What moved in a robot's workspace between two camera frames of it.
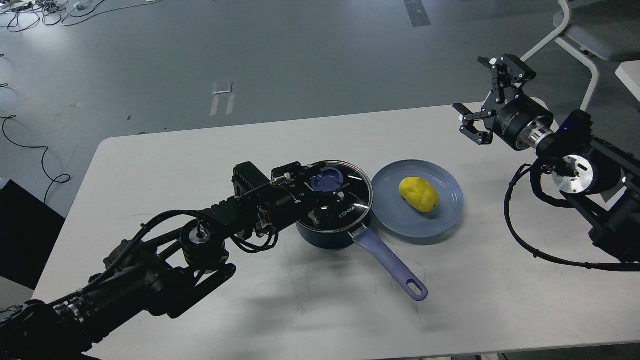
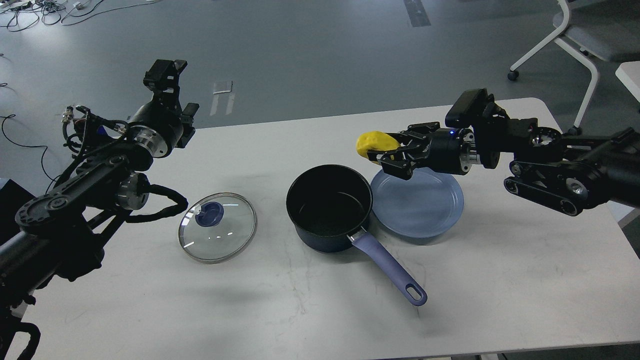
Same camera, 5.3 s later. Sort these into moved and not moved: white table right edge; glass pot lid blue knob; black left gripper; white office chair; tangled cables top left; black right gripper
Moved: glass pot lid blue knob; black right gripper; black left gripper
Not moved: white office chair; tangled cables top left; white table right edge
